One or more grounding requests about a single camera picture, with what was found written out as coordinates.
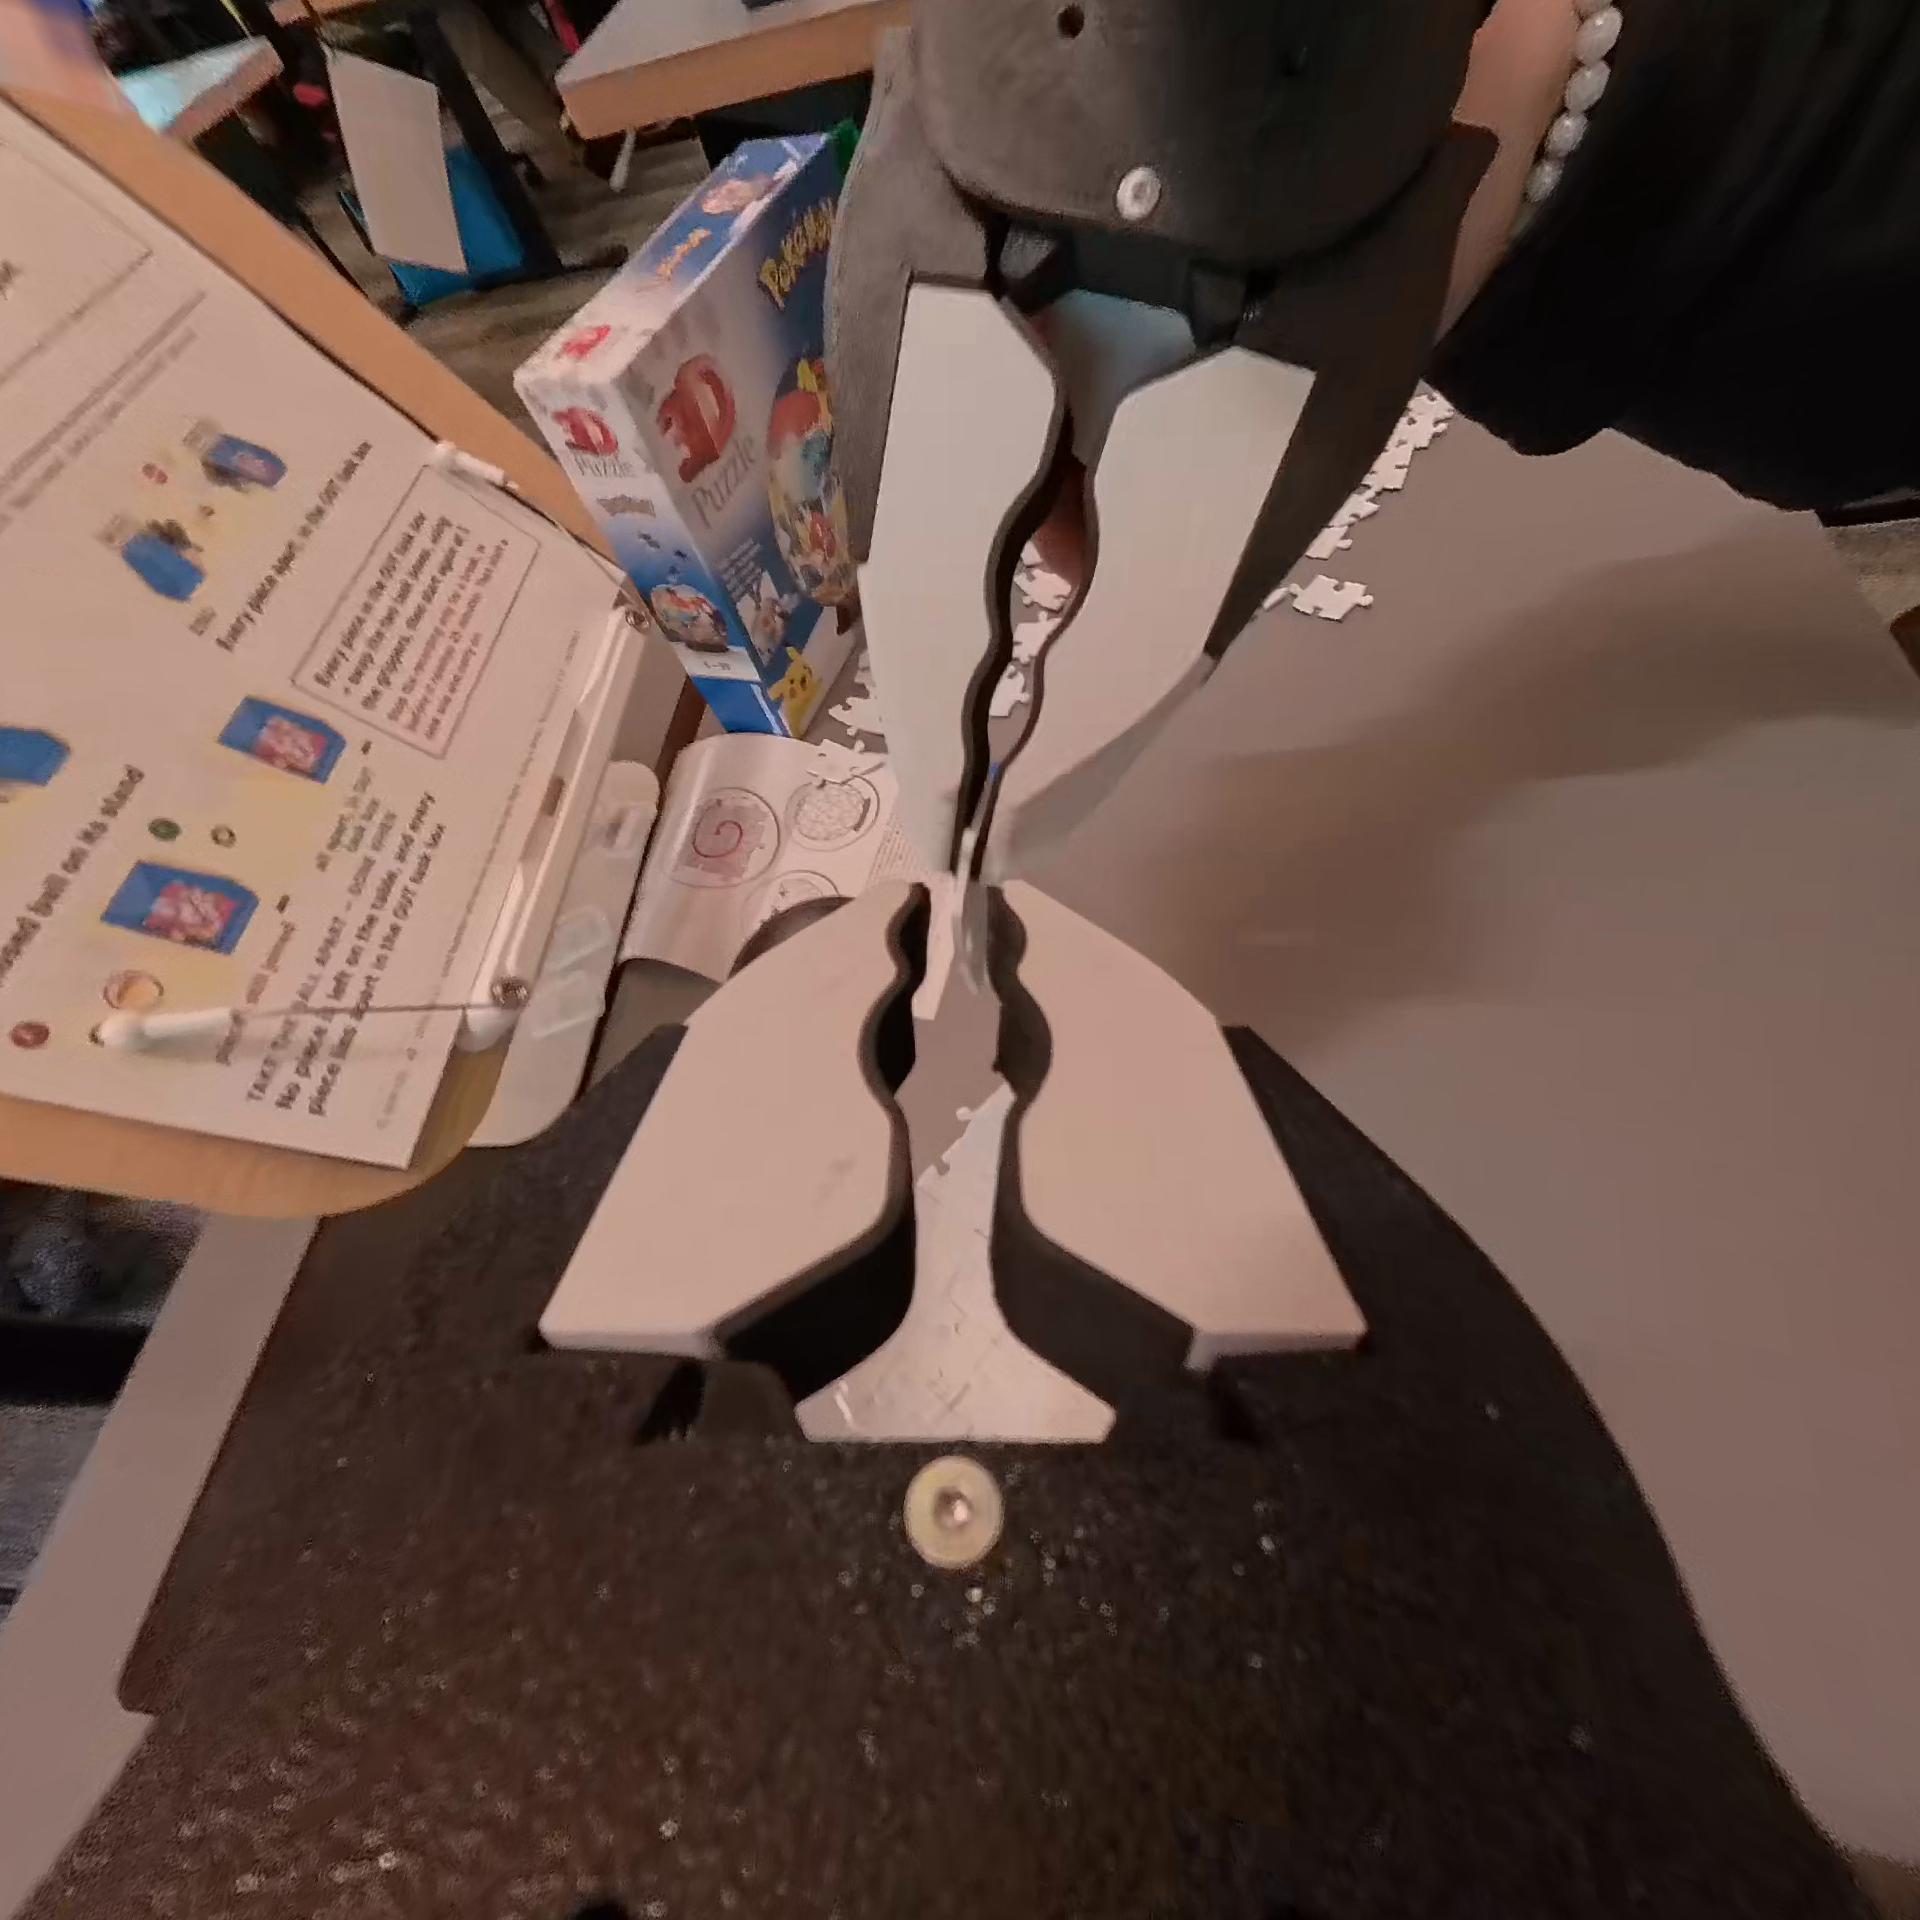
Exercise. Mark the white cardboard tray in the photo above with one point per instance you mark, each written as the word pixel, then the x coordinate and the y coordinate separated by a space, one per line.
pixel 524 1094

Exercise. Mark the pile of puzzle pieces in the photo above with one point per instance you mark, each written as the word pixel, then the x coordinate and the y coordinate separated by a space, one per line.
pixel 1328 596

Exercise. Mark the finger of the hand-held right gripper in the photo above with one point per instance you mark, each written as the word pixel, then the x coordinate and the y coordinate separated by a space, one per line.
pixel 1184 525
pixel 938 525

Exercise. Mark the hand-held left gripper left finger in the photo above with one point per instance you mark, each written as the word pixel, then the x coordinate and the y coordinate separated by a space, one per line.
pixel 735 1171

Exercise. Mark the black round puzzle stand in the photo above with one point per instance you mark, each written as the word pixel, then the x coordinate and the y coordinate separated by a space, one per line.
pixel 789 938

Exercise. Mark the blue puzzle box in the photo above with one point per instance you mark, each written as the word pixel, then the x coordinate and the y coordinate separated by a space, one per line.
pixel 674 450

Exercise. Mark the instruction sheet on clipboard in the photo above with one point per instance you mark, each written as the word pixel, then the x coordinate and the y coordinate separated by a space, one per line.
pixel 151 1154

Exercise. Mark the white paper sheet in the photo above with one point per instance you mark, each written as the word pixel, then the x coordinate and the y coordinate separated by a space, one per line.
pixel 399 165

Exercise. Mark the folded puzzle instruction leaflet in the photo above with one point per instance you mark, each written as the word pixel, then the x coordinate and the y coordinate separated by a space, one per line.
pixel 720 840

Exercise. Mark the partly built white puzzle ball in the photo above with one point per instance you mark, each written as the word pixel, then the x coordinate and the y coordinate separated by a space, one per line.
pixel 944 1350

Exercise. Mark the clear plastic case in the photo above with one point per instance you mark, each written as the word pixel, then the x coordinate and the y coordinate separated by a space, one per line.
pixel 563 1005
pixel 583 938
pixel 623 819

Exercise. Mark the curved white puzzle piece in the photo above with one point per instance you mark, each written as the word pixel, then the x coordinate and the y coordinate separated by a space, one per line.
pixel 949 944

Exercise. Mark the long wooden desk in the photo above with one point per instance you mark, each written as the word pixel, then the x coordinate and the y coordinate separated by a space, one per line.
pixel 211 83

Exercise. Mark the person's right forearm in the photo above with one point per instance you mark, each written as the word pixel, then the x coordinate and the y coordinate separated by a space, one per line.
pixel 1725 224

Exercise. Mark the blue plastic bin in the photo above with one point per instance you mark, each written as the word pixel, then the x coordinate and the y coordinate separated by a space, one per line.
pixel 480 224

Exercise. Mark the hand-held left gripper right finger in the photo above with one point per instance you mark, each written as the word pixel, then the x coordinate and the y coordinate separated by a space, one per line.
pixel 1170 1171

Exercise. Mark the white sheet holder bar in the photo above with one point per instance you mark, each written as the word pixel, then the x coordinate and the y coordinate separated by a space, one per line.
pixel 555 840

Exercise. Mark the wood-edged grey table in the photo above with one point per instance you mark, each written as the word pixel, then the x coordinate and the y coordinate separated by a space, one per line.
pixel 674 60

